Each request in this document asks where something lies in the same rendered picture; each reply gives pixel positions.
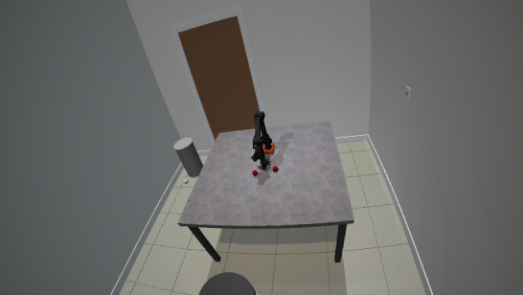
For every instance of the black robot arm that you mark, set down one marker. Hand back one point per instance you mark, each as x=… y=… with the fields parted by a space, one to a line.
x=259 y=140

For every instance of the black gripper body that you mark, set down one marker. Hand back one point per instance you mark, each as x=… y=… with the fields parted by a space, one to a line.
x=264 y=161

